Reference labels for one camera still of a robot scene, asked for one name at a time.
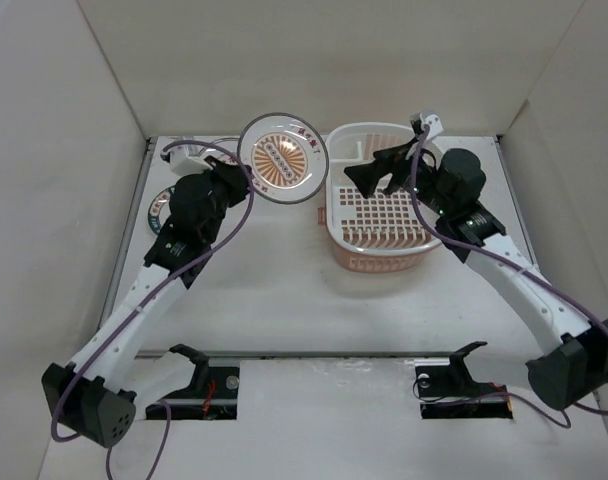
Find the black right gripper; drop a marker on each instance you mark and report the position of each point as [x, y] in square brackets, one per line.
[367, 176]

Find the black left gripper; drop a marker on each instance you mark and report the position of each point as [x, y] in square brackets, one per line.
[233, 177]

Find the plate with orange sunburst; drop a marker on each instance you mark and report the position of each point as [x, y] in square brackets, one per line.
[288, 157]

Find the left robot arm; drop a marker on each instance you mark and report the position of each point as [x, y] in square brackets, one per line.
[92, 394]

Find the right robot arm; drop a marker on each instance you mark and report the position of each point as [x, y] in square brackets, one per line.
[573, 342]

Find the white plastic dish rack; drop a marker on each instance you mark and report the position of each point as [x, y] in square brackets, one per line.
[353, 144]

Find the plate with red characters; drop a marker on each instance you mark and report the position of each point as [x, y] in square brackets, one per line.
[218, 148]

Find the plate with green rim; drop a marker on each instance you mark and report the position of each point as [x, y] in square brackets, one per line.
[159, 210]

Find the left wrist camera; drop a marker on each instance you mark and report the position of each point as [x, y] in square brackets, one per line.
[185, 160]

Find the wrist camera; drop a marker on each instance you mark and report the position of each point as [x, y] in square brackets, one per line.
[185, 160]
[426, 124]

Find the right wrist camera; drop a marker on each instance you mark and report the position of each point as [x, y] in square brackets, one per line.
[426, 124]

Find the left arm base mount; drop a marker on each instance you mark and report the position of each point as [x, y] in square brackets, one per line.
[211, 393]

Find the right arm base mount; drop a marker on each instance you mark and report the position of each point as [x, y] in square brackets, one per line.
[446, 390]

